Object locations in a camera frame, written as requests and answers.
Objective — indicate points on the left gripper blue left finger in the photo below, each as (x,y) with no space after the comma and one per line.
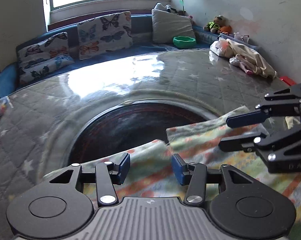
(107,175)

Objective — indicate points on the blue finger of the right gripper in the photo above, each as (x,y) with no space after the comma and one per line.
(265,110)
(259,141)

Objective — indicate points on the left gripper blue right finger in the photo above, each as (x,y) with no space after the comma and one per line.
(193,175)

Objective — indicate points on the colourful patterned children's garment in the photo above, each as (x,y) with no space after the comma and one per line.
(151,175)

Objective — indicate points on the pile of cream pink clothes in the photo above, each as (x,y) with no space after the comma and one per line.
(247,59)

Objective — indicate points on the red plastic object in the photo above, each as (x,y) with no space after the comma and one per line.
(288,80)

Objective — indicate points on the black round induction cooktop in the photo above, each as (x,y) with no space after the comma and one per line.
(127,126)

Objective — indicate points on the clear plastic storage bin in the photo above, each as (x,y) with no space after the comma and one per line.
(240,39)

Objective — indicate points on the teddy bear plush toy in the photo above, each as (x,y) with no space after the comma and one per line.
(218,26)

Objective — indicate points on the green plastic basin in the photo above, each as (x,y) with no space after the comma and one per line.
(184,42)

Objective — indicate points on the grey plain cushion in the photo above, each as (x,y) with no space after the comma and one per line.
(167,25)

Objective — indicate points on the left butterfly print cushion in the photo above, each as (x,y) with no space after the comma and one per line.
(43,58)

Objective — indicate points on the butterfly print cushion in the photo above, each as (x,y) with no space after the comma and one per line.
(43,58)
(104,34)

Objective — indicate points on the blue sofa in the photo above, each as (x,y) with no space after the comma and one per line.
(142,43)

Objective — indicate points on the right butterfly print cushion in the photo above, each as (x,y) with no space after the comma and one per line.
(104,34)

